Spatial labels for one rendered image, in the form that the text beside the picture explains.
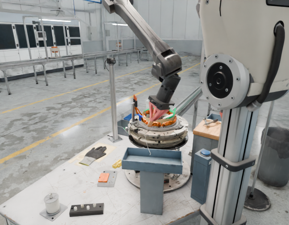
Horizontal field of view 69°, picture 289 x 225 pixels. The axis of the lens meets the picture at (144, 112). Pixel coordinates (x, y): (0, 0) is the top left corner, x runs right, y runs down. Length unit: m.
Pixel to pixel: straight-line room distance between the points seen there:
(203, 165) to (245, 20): 0.66
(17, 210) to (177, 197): 0.76
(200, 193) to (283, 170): 1.67
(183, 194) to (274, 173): 1.65
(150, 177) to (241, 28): 0.65
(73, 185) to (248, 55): 1.04
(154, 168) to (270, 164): 1.90
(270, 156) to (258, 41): 2.12
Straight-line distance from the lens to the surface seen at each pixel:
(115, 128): 1.59
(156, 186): 0.95
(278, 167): 2.63
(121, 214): 1.06
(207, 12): 0.59
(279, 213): 2.47
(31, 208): 1.20
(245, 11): 0.52
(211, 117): 1.43
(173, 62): 0.72
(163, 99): 0.78
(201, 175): 1.03
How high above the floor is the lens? 1.55
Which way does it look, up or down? 21 degrees down
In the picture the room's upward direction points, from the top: straight up
